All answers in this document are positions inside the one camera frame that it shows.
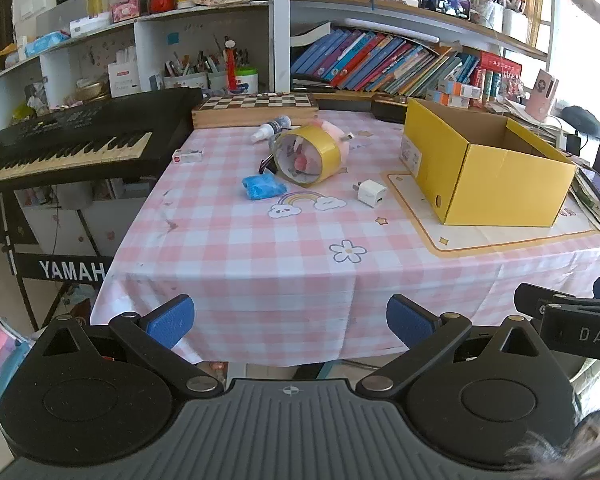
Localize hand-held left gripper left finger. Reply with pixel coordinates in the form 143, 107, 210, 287
27, 294, 226, 396

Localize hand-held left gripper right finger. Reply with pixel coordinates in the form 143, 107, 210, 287
355, 294, 556, 396

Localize yellow cardboard box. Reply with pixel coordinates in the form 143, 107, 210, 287
399, 98, 577, 227

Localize white charger plug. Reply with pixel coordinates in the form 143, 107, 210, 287
351, 179, 387, 208

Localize blue plastic packet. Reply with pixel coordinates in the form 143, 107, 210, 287
242, 175, 287, 202

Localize yellow tape roll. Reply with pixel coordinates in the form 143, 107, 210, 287
272, 124, 342, 188

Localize pink plush pig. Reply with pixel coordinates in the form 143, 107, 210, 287
290, 120, 353, 173

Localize small spray bottle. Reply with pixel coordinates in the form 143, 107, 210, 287
250, 116, 293, 144

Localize pile of papers and books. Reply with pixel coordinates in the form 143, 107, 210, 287
500, 100, 600, 236

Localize grey fuzzy cloth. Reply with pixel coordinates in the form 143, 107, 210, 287
505, 407, 600, 480

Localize black keyboard stand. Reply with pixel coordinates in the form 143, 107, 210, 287
0, 185, 116, 331

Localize pink checked tablecloth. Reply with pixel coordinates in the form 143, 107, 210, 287
89, 107, 600, 366

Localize black bag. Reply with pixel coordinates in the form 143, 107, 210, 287
562, 105, 600, 141

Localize pastel fabric bag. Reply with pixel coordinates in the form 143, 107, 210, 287
0, 317, 36, 408

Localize pink cylinder holder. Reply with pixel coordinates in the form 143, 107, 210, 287
525, 69, 560, 117

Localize dark brown wooden box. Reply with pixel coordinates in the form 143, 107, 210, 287
372, 94, 411, 123

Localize orange white carton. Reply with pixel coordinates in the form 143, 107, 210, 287
437, 80, 482, 98
426, 91, 471, 108

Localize black electronic keyboard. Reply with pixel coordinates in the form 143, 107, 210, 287
0, 87, 204, 191

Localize red gift box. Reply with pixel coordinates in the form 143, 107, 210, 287
480, 51, 523, 101

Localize wooden chessboard box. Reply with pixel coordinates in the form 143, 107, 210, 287
191, 92, 319, 131

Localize white pen cup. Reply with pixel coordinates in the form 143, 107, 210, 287
162, 50, 208, 91

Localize white paper bag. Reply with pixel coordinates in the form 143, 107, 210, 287
107, 47, 142, 98

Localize green lid white jar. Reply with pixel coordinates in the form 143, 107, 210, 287
235, 66, 259, 93

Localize red tube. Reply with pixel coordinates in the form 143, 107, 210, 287
225, 40, 238, 91

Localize row of leaning books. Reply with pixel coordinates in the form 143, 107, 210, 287
290, 29, 481, 97

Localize white shelf containers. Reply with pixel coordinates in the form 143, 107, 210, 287
472, 0, 531, 41

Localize blue wet wipes pack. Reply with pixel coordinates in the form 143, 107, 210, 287
25, 31, 71, 58

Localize white bookshelf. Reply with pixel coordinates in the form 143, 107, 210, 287
0, 0, 563, 136

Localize pink tissue box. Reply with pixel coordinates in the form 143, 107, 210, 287
111, 0, 141, 23

